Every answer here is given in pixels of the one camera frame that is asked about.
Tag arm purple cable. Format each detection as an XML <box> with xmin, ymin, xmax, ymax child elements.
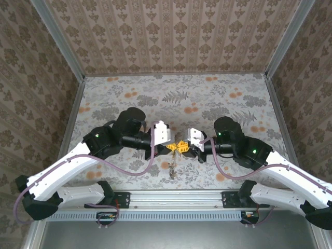
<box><xmin>14</xmin><ymin>120</ymin><xmax>163</xmax><ymax>229</ymax></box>
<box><xmin>201</xmin><ymin>137</ymin><xmax>332</xmax><ymax>228</ymax></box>

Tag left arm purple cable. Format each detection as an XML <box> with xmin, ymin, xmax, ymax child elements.
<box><xmin>14</xmin><ymin>120</ymin><xmax>163</xmax><ymax>229</ymax></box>

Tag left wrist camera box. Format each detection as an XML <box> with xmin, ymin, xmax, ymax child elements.
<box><xmin>151</xmin><ymin>120</ymin><xmax>172</xmax><ymax>145</ymax></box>

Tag aluminium table side rail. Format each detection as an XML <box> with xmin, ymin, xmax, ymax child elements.
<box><xmin>264</xmin><ymin>75</ymin><xmax>301</xmax><ymax>181</ymax></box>
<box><xmin>55</xmin><ymin>76</ymin><xmax>87</xmax><ymax>168</ymax></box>

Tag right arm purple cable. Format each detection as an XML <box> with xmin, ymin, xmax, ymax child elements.
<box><xmin>201</xmin><ymin>137</ymin><xmax>332</xmax><ymax>228</ymax></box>

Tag metal band keyring with rings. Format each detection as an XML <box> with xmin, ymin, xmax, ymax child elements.
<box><xmin>167</xmin><ymin>131</ymin><xmax>184</xmax><ymax>181</ymax></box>

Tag grey slotted cable duct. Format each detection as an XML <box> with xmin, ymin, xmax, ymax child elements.
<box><xmin>46</xmin><ymin>210</ymin><xmax>243</xmax><ymax>222</ymax></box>

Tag aluminium frame post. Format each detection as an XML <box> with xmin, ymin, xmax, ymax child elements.
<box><xmin>265</xmin><ymin>0</ymin><xmax>316</xmax><ymax>78</ymax></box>
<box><xmin>30</xmin><ymin>0</ymin><xmax>87</xmax><ymax>80</ymax></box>

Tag grey metal panel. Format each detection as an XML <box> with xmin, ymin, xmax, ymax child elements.
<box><xmin>38</xmin><ymin>220</ymin><xmax>320</xmax><ymax>249</ymax></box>

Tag black connector board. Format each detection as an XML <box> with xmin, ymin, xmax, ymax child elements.
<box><xmin>240</xmin><ymin>210</ymin><xmax>260</xmax><ymax>224</ymax></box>
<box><xmin>96</xmin><ymin>211</ymin><xmax>117</xmax><ymax>224</ymax></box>

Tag aluminium mounting rail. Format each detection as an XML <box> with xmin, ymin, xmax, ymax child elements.
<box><xmin>62</xmin><ymin>189</ymin><xmax>270</xmax><ymax>210</ymax></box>

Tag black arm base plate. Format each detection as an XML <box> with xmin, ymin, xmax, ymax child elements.
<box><xmin>102</xmin><ymin>191</ymin><xmax>131</xmax><ymax>209</ymax></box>
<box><xmin>222</xmin><ymin>191</ymin><xmax>246</xmax><ymax>209</ymax></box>

